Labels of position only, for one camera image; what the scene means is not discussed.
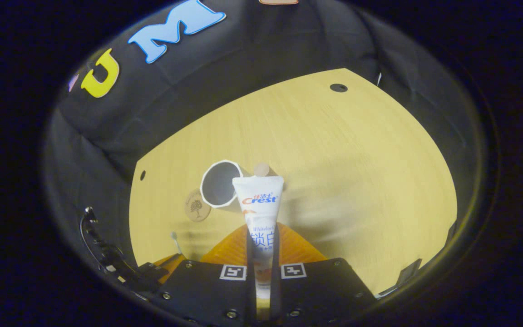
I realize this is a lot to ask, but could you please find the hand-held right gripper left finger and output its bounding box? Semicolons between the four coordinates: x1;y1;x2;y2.
153;223;257;327

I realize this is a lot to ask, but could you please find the white cup with wooden handle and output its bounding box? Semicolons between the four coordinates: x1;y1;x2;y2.
200;160;271;208

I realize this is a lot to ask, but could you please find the white toothpaste tube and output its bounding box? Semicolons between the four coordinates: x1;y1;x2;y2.
232;176;285;300

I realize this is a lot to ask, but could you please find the black backdrop cloth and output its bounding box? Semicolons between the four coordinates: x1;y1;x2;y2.
44;0;484;282

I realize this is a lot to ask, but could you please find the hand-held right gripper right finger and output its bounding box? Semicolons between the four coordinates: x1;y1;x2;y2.
271;223;378;325

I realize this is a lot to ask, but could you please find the light wooden desktop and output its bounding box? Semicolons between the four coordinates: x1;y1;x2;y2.
129;68;458;296

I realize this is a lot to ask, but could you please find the round wooden coaster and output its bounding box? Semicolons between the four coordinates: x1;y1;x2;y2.
184;188;212;222

